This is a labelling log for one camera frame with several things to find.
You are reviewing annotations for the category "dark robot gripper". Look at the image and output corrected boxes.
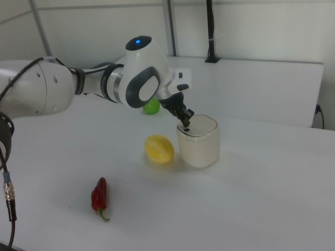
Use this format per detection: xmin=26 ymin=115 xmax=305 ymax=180
xmin=158 ymin=68 xmax=195 ymax=127

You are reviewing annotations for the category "white cup with lid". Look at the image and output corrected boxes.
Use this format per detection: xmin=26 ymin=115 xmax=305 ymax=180
xmin=176 ymin=114 xmax=221 ymax=169

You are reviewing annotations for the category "green toy apple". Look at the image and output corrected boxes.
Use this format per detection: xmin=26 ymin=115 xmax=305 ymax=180
xmin=142 ymin=97 xmax=161 ymax=116

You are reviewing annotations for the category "yellow toy melon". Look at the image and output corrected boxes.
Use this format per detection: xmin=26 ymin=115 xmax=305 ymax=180
xmin=144 ymin=134 xmax=175 ymax=165

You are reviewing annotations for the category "red toy chili pepper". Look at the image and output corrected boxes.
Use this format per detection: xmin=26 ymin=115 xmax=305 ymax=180
xmin=91 ymin=177 xmax=110 ymax=222

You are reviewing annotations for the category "black camera pole with base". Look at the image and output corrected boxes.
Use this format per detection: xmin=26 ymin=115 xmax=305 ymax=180
xmin=204 ymin=0 xmax=221 ymax=64

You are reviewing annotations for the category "aluminium partition post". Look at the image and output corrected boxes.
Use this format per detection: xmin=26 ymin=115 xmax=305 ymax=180
xmin=31 ymin=0 xmax=54 ymax=57
xmin=161 ymin=0 xmax=177 ymax=57

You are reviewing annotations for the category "dark cable with blue plug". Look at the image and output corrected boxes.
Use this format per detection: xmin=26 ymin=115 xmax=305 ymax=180
xmin=315 ymin=104 xmax=326 ymax=129

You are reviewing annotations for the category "black cable with metal connector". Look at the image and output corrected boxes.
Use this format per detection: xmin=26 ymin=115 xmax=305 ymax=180
xmin=0 ymin=111 xmax=18 ymax=251

